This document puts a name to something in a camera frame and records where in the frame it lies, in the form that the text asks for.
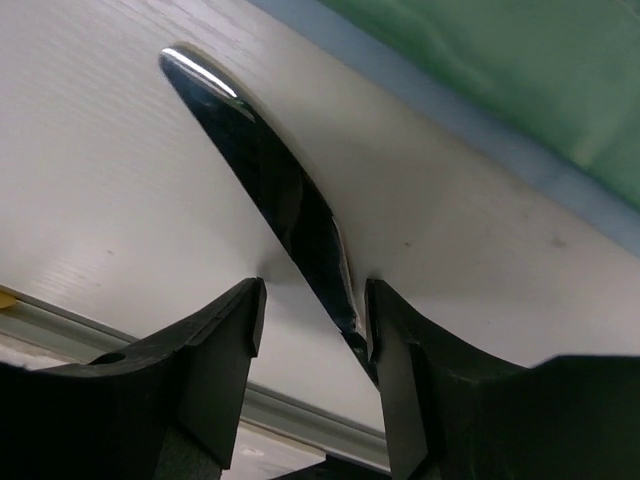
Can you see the aluminium table frame rail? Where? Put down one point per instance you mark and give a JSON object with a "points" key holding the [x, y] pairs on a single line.
{"points": [[275, 439]]}

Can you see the green satin placemat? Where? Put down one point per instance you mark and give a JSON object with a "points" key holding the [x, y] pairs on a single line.
{"points": [[564, 73]]}

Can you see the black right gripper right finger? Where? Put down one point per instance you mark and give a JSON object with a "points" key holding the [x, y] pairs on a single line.
{"points": [[453, 411]]}

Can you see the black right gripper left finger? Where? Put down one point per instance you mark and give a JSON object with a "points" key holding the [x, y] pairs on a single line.
{"points": [[166, 406]]}

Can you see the silver spoon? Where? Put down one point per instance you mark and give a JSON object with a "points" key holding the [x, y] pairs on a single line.
{"points": [[283, 192]]}

